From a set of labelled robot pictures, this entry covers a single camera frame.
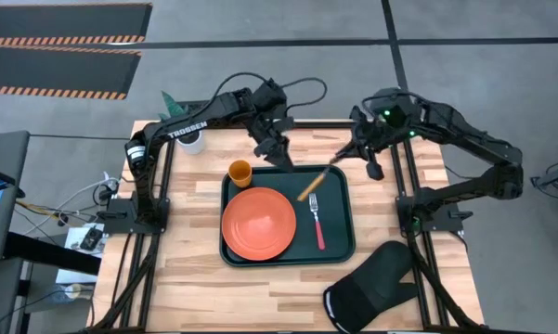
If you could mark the green artificial plant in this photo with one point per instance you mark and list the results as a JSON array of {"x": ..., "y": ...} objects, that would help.
[{"x": 172, "y": 104}]

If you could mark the orange round plate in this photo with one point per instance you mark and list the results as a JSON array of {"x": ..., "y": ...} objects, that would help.
[{"x": 258, "y": 224}]

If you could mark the grey monitor with colourful screen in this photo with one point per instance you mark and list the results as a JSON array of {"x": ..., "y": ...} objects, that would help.
[{"x": 0, "y": 153}]

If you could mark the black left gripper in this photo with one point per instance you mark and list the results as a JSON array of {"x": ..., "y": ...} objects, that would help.
[{"x": 271, "y": 127}]

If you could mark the black oven mitt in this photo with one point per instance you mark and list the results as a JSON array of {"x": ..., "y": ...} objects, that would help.
[{"x": 376, "y": 283}]

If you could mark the white paper sheet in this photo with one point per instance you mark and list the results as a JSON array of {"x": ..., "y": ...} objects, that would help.
[{"x": 74, "y": 273}]

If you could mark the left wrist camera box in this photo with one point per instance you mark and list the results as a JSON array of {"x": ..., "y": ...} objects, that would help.
[{"x": 269, "y": 95}]

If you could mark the black hazard-striped floor mat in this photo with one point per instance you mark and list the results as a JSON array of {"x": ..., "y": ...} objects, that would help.
[
  {"x": 65, "y": 21},
  {"x": 55, "y": 69}
]

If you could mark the black aluminium table frame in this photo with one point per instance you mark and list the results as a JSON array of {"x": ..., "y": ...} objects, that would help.
[{"x": 325, "y": 123}]

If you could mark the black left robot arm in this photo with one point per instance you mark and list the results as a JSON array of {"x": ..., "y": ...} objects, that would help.
[{"x": 185, "y": 130}]

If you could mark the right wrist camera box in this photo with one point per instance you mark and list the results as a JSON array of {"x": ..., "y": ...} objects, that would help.
[{"x": 391, "y": 113}]

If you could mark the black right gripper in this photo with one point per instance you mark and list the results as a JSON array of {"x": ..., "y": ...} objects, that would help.
[{"x": 367, "y": 132}]

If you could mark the dark green plastic tray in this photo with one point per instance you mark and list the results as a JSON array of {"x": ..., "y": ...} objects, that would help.
[{"x": 334, "y": 218}]

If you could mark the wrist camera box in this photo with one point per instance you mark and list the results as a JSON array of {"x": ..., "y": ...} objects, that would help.
[
  {"x": 391, "y": 113},
  {"x": 269, "y": 95}
]

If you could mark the orange plastic cup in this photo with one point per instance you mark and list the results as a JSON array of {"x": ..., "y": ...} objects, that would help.
[{"x": 240, "y": 172}]

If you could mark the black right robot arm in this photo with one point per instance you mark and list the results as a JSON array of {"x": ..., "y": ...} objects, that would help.
[{"x": 469, "y": 134}]

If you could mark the white plant pot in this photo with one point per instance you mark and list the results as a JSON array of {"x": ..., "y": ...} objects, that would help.
[{"x": 192, "y": 145}]

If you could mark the small black device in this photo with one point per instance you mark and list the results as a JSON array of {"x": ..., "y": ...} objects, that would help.
[{"x": 91, "y": 239}]

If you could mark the grey floor stand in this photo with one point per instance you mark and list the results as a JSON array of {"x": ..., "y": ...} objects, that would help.
[{"x": 554, "y": 178}]

